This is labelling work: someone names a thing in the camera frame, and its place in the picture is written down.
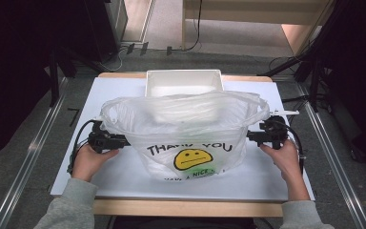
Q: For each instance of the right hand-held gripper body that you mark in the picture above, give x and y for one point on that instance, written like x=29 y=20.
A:
x=274 y=130

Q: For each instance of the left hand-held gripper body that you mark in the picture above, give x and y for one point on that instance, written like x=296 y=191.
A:
x=100 y=140

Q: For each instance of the white smiley plastic bag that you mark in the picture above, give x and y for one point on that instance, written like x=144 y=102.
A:
x=184 y=127

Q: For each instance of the white plastic bin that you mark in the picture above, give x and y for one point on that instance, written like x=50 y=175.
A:
x=181 y=81

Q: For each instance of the person's left hand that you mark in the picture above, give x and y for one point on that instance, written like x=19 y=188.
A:
x=87 y=162

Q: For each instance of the person's right hand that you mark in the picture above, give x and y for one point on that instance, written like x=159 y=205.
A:
x=284 y=159

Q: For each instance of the white table board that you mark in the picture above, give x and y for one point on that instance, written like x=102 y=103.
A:
x=114 y=95

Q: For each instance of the black tripod stand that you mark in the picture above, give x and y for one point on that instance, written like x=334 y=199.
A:
x=314 y=73

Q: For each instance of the black metal stand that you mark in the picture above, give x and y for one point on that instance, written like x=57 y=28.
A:
x=54 y=76

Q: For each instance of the wooden table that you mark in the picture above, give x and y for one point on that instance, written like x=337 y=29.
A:
x=187 y=208

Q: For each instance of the black cabinet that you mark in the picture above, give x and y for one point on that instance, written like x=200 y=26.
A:
x=103 y=28

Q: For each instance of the light wooden furniture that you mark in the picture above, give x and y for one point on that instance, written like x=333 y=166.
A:
x=254 y=12

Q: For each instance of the metal floor rail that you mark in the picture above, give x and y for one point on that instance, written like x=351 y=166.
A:
x=333 y=159
x=28 y=159

